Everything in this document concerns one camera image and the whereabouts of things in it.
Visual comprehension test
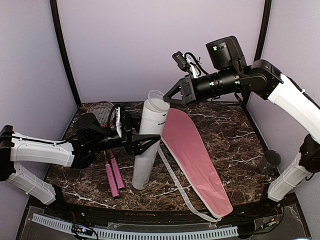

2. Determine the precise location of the pink racket bag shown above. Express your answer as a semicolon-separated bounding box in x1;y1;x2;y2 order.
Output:
161;108;233;218

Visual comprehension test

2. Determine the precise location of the white shuttlecock tube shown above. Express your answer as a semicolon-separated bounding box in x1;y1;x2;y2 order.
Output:
132;99;169;190

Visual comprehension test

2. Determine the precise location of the grey slotted cable duct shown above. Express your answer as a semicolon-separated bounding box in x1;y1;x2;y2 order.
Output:
31;213;239;240

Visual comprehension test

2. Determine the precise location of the black left corner post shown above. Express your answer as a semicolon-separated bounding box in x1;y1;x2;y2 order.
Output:
49;0;82;108

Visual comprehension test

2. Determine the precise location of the black front rail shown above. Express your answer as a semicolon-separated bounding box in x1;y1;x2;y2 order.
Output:
61;201;283;226

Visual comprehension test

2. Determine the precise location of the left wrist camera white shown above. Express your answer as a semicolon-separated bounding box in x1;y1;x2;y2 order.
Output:
108;103;130;141

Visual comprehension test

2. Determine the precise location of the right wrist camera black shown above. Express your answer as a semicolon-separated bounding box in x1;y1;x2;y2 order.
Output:
172;51;209;79

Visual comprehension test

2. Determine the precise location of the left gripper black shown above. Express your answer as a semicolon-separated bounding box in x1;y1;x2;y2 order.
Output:
90;114;162;156

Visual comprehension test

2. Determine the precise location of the white bag shoulder strap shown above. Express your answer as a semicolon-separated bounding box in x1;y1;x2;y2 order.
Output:
157;147;222;222

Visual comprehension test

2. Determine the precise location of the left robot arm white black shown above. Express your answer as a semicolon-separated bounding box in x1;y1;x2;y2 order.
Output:
0;106;161;218

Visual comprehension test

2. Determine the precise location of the clear plastic tube lid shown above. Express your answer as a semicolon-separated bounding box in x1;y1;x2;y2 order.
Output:
147;89;170;112

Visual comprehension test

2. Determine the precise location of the black corner post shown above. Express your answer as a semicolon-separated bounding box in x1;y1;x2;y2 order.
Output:
240;0;273;107
49;0;82;108

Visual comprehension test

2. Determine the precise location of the black right corner post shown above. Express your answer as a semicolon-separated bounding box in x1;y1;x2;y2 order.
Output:
240;0;273;107

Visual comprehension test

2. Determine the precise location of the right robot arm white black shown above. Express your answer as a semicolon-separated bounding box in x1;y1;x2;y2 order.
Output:
163;35;320;217

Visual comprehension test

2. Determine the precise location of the red badminton racket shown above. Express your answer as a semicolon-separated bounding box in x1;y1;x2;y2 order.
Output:
87;101;120;198

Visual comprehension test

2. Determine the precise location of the white pink badminton racket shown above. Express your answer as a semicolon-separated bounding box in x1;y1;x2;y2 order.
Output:
99;101;125;190

